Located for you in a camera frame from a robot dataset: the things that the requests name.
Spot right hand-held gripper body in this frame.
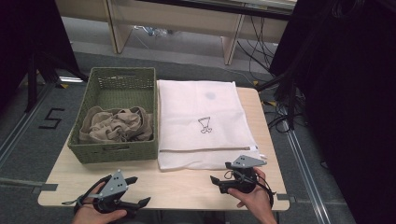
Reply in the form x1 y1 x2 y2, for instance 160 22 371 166
230 154 268 194

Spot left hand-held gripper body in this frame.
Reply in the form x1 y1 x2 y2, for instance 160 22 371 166
88 169 130 216

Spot beige garment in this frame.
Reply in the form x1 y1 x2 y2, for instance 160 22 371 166
78 105 154 145

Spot white mesh laundry bag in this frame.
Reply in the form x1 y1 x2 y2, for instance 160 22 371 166
156 79 268 173

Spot green woven basket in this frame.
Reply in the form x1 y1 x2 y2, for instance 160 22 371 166
67 66 159 165

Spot person's right hand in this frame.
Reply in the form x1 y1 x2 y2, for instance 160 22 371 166
226 167 276 218

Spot person's left hand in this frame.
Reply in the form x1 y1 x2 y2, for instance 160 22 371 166
71 181 128 224

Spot grey floor tape strip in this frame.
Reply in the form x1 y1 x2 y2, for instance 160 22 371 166
0 176 59 194
276 192 316 204

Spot black metal stand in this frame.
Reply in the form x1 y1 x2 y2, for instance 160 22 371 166
23 50 90 114
256 62 307 132

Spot black curtain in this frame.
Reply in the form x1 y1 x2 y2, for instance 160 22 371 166
0 0 80 110
269 0 396 224

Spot clear plastic wrap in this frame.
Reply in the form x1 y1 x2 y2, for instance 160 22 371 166
134 25 174 38

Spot right hand-held gripper black cable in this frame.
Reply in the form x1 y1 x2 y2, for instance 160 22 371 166
255 174 276 209

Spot metal floor rail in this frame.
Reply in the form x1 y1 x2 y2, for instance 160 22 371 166
0 81 61 169
277 105 332 224

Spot black floor cables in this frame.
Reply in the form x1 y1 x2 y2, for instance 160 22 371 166
261 99 309 134

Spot hanging black cables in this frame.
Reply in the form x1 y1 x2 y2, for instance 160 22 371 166
235 15 278 82

